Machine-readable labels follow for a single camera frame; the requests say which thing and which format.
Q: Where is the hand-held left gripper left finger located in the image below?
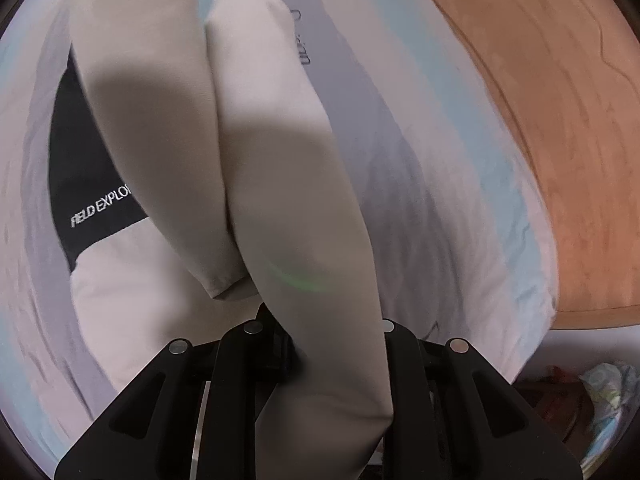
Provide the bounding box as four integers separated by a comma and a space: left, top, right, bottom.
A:
54, 305, 302, 480

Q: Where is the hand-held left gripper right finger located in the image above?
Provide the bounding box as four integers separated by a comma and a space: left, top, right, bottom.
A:
380, 319, 585, 480

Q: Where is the beige and black jacket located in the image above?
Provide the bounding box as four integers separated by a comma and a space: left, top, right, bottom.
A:
47, 0, 397, 480

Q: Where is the striped light blue bed sheet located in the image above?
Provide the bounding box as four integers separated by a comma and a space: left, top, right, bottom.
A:
0, 0, 559, 461

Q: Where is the patterned plastic bag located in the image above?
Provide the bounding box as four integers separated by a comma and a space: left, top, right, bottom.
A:
579, 362, 635, 457

